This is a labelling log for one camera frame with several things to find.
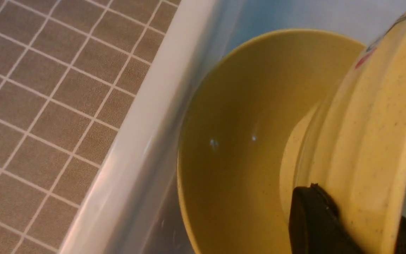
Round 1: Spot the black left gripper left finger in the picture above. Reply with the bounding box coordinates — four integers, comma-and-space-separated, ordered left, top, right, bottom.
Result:
288, 183, 364, 254

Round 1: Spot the yellow noodle bowl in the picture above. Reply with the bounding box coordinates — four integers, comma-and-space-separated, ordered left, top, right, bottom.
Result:
279, 12, 406, 254

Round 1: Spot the top stacked yellow bowl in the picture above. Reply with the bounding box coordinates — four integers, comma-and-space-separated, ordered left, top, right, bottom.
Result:
177, 29, 365, 254

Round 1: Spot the large white plastic tub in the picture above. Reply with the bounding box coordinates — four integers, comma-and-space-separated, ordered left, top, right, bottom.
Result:
59, 0, 406, 254

